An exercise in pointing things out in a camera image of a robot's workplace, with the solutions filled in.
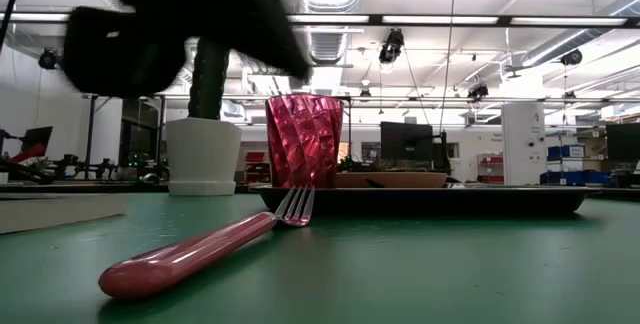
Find red faceted plastic cup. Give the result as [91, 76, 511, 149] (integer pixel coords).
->
[264, 93, 345, 189]

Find pink handled metal fork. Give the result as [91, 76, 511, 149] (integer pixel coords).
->
[97, 185, 317, 300]

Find tan wooden plate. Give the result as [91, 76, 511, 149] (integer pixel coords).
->
[334, 171, 449, 189]

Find black serving tray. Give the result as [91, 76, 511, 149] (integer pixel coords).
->
[248, 184, 599, 217]

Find green cactus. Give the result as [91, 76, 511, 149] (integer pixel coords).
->
[187, 38, 231, 121]

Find black overhead light bar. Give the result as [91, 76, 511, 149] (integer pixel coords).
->
[0, 12, 640, 29]

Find white plant pot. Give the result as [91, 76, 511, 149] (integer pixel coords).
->
[165, 117, 243, 197]

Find black computer monitor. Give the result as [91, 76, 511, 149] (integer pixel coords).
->
[379, 121, 435, 163]
[605, 122, 640, 163]

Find black and red tilted screen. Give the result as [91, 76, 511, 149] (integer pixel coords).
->
[8, 125, 54, 165]

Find red storage bins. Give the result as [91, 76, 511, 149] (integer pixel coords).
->
[476, 152, 505, 185]

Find blue storage bins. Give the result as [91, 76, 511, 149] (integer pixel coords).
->
[539, 143, 614, 187]

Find beige flat board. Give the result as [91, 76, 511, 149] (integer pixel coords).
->
[0, 192, 129, 236]

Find black hanging ceiling camera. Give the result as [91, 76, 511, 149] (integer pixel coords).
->
[377, 27, 406, 66]

